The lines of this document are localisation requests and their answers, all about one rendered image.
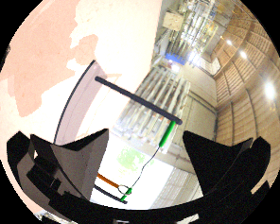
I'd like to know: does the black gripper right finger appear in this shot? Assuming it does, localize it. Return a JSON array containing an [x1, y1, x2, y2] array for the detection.
[[182, 130, 253, 196]]

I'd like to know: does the orange handle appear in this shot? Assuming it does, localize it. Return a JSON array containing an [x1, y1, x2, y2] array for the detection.
[[97, 173, 132, 196]]

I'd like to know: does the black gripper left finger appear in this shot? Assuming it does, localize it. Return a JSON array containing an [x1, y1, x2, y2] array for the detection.
[[29, 128, 110, 200]]

